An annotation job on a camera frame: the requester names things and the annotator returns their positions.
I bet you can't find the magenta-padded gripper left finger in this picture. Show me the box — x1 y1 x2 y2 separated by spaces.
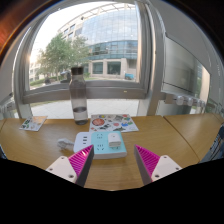
45 144 95 188

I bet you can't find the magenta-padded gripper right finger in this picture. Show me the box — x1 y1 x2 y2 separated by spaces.
133 144 183 186

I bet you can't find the white and teal power strip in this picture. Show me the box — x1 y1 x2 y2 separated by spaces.
73 131 128 160

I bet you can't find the small colourful sticker sheet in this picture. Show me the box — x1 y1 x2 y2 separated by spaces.
18 115 48 132

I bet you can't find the dark blue chair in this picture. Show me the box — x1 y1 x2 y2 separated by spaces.
199 123 224 164

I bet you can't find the large colourful sticker sheet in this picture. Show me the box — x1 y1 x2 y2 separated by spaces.
88 113 140 133

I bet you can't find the clear bottle with dark cap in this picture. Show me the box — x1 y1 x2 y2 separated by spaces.
68 66 89 126

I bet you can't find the row of white round knobs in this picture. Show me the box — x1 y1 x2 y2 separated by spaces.
172 94 207 108

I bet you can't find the green tree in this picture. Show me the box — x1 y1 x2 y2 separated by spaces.
37 33 90 81

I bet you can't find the glass office building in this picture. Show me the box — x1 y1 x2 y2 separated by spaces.
58 3 139 81

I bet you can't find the white plug with cable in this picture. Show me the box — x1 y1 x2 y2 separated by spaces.
56 138 75 151

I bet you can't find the grey window frame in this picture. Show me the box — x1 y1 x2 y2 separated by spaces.
13 1 168 118

